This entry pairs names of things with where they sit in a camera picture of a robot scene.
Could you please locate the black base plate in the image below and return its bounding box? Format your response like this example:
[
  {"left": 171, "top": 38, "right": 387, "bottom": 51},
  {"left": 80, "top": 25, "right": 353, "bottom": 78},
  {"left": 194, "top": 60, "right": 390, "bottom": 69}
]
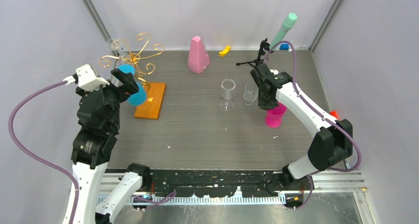
[{"left": 96, "top": 168, "right": 315, "bottom": 199}]

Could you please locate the clear wine glass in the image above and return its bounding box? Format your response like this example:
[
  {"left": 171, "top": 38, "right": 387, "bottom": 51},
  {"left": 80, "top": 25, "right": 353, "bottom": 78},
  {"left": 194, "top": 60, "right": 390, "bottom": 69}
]
[
  {"left": 220, "top": 79, "right": 236, "bottom": 111},
  {"left": 106, "top": 39, "right": 122, "bottom": 51}
]

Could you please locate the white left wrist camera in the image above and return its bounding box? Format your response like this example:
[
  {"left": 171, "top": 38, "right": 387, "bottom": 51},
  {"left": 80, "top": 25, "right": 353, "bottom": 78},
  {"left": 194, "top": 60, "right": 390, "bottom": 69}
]
[{"left": 76, "top": 64, "right": 110, "bottom": 92}]

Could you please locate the blue wine glass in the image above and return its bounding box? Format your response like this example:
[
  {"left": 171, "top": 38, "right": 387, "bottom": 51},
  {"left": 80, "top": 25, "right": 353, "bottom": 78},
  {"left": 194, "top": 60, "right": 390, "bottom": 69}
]
[{"left": 118, "top": 64, "right": 147, "bottom": 106}]

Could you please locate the black tripod stand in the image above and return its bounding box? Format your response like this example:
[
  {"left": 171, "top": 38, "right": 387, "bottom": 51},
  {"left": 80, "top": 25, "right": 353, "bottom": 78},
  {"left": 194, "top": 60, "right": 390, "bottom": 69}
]
[{"left": 236, "top": 38, "right": 270, "bottom": 68}]

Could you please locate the blue block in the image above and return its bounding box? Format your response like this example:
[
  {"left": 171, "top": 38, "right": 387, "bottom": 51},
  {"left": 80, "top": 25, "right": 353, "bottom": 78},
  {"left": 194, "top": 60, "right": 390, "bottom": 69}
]
[{"left": 280, "top": 44, "right": 290, "bottom": 50}]

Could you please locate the yellow block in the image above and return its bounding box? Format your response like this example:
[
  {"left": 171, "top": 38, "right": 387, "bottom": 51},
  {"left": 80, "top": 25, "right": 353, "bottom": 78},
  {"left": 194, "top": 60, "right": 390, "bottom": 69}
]
[{"left": 218, "top": 45, "right": 231, "bottom": 57}]

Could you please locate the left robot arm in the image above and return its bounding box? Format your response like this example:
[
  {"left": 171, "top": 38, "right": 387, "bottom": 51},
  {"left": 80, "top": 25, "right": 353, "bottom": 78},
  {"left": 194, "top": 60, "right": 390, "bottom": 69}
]
[{"left": 63, "top": 64, "right": 152, "bottom": 224}]

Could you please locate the pink wine glass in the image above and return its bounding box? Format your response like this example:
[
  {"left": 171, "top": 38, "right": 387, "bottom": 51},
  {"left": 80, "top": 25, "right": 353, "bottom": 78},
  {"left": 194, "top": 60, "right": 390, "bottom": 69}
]
[{"left": 265, "top": 103, "right": 287, "bottom": 129}]

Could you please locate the pink metronome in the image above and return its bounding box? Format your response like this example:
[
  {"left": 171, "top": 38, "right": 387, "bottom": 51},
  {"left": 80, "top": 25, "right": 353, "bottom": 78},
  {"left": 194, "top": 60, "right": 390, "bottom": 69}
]
[{"left": 187, "top": 36, "right": 210, "bottom": 74}]

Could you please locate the mint green microphone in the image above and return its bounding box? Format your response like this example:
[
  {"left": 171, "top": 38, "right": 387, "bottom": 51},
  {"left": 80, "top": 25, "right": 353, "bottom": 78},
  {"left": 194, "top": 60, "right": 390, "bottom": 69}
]
[{"left": 269, "top": 13, "right": 297, "bottom": 50}]

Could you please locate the gold wire glass rack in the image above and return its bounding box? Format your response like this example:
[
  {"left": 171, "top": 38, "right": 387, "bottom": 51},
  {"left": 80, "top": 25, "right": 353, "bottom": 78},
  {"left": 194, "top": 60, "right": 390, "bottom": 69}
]
[{"left": 98, "top": 33, "right": 165, "bottom": 91}]

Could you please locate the short ribbed clear glass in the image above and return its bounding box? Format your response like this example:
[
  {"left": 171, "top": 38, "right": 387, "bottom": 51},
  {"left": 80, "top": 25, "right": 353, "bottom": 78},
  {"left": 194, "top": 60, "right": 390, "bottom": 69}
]
[{"left": 243, "top": 83, "right": 258, "bottom": 105}]

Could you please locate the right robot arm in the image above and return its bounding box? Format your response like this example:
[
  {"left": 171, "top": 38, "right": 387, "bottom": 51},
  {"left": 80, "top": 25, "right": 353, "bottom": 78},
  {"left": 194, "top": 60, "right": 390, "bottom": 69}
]
[{"left": 250, "top": 64, "right": 353, "bottom": 190}]

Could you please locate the red block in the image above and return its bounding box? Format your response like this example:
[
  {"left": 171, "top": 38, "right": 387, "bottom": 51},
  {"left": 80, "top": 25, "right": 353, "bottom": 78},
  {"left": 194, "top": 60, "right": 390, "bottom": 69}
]
[{"left": 330, "top": 111, "right": 338, "bottom": 119}]

